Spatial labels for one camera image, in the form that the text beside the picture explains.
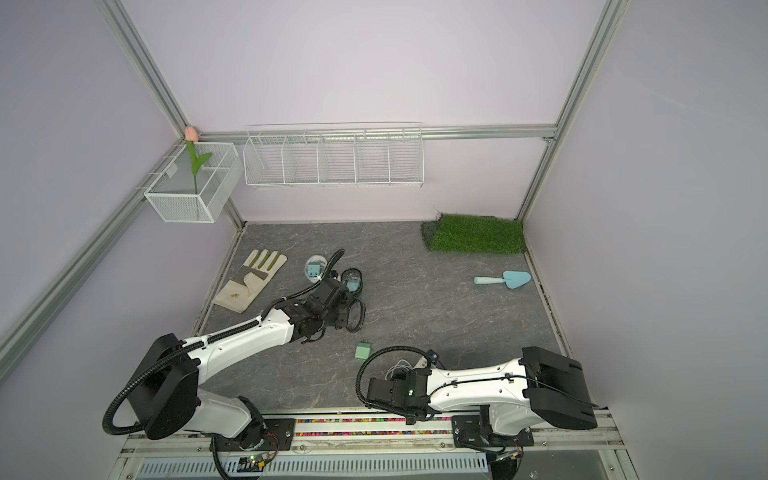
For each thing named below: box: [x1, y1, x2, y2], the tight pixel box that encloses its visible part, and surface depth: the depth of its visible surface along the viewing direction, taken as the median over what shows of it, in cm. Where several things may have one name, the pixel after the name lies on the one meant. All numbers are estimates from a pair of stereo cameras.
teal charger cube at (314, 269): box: [308, 262, 321, 277], surface depth 107 cm
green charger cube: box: [354, 342, 372, 361], surface depth 87 cm
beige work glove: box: [212, 249, 288, 314], surface depth 105 cm
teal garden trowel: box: [473, 271, 532, 289], surface depth 105 cm
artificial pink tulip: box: [185, 126, 213, 195], surface depth 92 cm
